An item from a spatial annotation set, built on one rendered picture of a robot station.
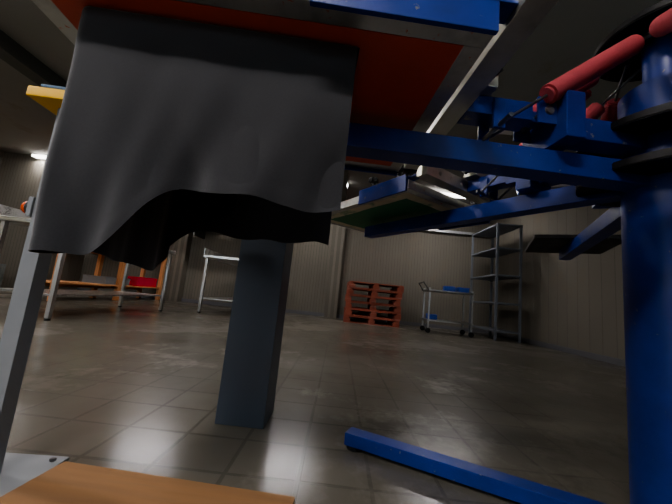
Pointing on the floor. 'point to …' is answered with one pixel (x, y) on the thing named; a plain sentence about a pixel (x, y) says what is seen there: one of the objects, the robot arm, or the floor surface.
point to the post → (11, 379)
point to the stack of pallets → (374, 304)
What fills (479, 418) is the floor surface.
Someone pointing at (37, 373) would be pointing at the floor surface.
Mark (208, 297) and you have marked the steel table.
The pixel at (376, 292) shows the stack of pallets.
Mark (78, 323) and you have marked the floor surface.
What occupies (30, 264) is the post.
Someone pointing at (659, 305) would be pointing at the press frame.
